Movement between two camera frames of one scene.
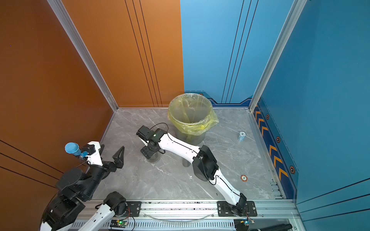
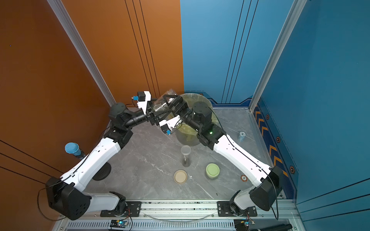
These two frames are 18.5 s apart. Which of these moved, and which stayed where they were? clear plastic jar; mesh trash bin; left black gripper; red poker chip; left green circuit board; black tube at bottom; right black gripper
Moved: left black gripper; right black gripper; clear plastic jar
Stayed: red poker chip; mesh trash bin; black tube at bottom; left green circuit board
